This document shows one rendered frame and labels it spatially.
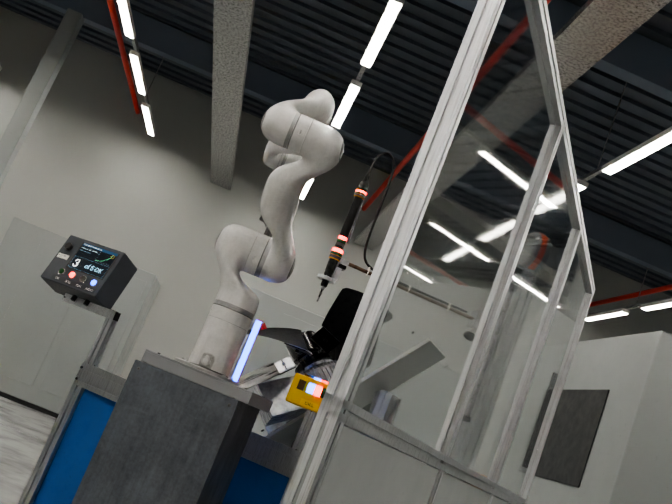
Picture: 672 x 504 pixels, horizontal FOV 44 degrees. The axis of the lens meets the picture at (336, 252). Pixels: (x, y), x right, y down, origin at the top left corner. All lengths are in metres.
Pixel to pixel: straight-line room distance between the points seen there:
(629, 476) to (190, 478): 2.73
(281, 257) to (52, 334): 8.00
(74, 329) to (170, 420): 7.98
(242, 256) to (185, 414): 0.46
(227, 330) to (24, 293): 8.08
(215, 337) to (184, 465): 0.35
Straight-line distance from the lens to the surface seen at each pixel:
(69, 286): 2.99
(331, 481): 1.58
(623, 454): 4.43
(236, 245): 2.31
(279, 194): 2.22
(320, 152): 2.15
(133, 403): 2.23
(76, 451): 2.91
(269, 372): 3.04
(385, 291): 1.51
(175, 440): 2.19
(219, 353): 2.28
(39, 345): 10.20
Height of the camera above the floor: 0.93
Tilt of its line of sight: 12 degrees up
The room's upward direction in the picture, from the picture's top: 22 degrees clockwise
